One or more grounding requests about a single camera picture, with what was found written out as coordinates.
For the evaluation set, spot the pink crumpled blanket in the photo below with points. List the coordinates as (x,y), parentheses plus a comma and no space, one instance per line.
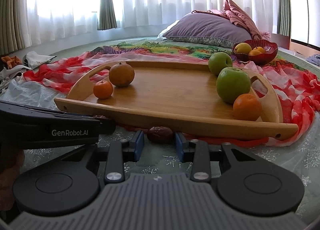
(239,18)

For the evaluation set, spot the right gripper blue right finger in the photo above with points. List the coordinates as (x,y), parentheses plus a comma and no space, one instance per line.
(196,152)

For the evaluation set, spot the orange mandarin front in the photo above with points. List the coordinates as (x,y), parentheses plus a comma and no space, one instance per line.
(103,89)

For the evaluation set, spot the orange in bowl back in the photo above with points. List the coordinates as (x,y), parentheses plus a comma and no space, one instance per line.
(260,49)

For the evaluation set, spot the green curtain right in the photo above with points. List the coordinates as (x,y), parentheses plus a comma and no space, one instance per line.
(284,18)

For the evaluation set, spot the green curtain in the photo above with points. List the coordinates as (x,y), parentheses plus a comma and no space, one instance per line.
(106,18)
(284,18)
(14,26)

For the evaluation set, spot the orange in bowl front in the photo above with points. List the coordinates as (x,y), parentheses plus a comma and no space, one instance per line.
(253,53)

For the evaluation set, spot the red glass fruit bowl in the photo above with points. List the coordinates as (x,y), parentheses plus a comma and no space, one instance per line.
(271,50)

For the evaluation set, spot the orange in bowl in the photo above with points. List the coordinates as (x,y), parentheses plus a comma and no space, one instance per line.
(260,49)
(253,53)

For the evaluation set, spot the far left green curtain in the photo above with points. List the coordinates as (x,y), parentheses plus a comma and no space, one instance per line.
(14,26)

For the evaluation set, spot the red white floral scarf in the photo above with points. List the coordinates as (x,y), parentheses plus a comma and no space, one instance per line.
(297,89)

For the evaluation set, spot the orange cloth on floor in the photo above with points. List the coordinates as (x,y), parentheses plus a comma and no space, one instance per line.
(11,62)

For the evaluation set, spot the large green pomelo fruit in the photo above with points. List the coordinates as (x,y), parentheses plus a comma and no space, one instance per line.
(231,83)

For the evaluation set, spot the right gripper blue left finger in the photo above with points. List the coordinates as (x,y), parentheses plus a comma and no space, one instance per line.
(122,151)

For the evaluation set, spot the dried red date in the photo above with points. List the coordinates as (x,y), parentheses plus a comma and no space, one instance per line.
(160,135)

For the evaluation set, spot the bamboo serving tray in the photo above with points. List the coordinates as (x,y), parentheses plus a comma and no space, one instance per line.
(181,96)

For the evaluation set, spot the white pillow behind purple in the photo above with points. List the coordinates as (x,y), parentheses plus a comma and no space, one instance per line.
(161,35)

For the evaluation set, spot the green colourful patterned cloth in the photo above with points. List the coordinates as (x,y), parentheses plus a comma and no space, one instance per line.
(202,52)

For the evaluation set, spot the lilac cloth on floor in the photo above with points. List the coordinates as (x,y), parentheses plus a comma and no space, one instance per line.
(314,59)

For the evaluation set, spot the orange mandarin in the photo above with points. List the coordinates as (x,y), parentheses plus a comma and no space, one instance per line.
(103,89)
(247,107)

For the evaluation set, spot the brownish orange fruit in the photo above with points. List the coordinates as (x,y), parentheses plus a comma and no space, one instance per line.
(121,74)

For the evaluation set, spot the green quilted bedspread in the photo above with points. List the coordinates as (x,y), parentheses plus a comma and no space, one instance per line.
(78,50)

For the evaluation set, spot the green apple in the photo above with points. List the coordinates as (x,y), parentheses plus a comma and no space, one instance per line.
(219,61)

